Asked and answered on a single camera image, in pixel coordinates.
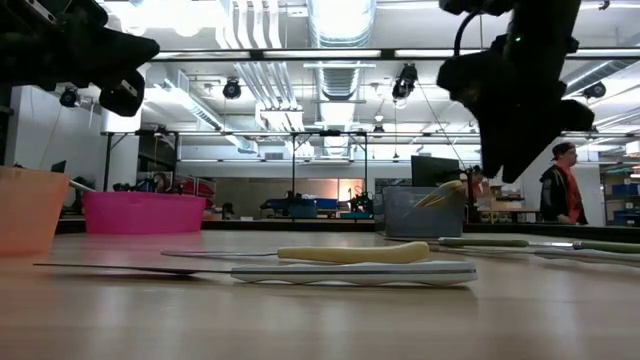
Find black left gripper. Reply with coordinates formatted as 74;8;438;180
99;30;161;76

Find black right camera cable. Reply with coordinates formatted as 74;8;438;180
452;9;482;57

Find blue-patterned knife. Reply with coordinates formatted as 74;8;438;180
428;246;640;272

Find cardboard box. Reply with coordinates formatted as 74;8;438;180
487;184;524;211

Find yellow-handled knife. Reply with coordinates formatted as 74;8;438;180
424;179;466;202
160;241;431;265

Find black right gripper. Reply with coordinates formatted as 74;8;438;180
474;49;596;183

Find grey translucent plastic bin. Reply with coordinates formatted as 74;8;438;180
383;186;469;239

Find green-handled knife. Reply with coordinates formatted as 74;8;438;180
382;234;531;249
528;240;640;255

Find green-handled utensil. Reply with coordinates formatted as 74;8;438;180
67;178;97;194

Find orange translucent plastic bin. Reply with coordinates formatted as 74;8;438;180
0;165;71;257

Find black ceiling spotlight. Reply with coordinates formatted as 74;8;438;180
59;86;81;109
582;81;608;100
222;78;243;100
391;63;419;101

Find storage shelf with blue bins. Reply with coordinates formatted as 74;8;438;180
599;164;640;227

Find person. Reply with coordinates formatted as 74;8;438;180
539;142;590;226
459;164;490;201
149;172;172;194

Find reddish pink plastic bin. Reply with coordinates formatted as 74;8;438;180
83;190;208;236

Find black metal rig frame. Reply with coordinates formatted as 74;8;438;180
101;128;371;221

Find blue-patterned fork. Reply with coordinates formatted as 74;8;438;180
33;259;479;288

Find wooden background table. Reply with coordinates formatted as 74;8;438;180
476;206;544;225

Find white ceiling pipes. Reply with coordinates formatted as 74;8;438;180
214;0;307;132

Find blue storage bin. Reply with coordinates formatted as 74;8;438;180
289;197;339;220

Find white square pillar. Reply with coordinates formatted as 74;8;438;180
101;99;143;191
518;164;551;225

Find red storage box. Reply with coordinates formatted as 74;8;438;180
174;176;218;200

